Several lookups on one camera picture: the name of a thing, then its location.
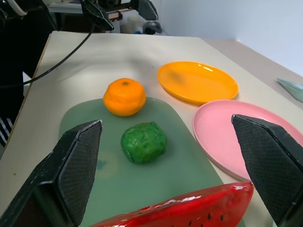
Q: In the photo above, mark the green rounded tray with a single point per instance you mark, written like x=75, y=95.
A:
x=132, y=179

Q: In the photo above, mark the red watermelon slice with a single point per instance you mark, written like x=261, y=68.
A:
x=189, y=208

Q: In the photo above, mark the green leafy vegetable ball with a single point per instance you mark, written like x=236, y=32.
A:
x=143, y=142

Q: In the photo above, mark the pink plate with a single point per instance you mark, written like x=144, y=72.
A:
x=220, y=139

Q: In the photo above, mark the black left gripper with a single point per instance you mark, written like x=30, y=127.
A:
x=118, y=8

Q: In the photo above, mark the white plastic container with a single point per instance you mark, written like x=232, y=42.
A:
x=132, y=24

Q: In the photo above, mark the light green object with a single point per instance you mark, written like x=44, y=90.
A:
x=294, y=89

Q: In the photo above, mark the black white striped cloth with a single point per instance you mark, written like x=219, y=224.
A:
x=4, y=130

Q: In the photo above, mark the dark grey background object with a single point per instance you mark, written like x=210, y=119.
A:
x=152, y=27

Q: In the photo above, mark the orange mandarin fruit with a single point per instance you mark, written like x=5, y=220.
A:
x=124, y=97

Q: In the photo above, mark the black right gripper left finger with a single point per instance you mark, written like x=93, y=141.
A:
x=71, y=170

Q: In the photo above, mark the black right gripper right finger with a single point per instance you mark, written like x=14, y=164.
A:
x=267, y=160

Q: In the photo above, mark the orange plate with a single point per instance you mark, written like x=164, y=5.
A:
x=197, y=81

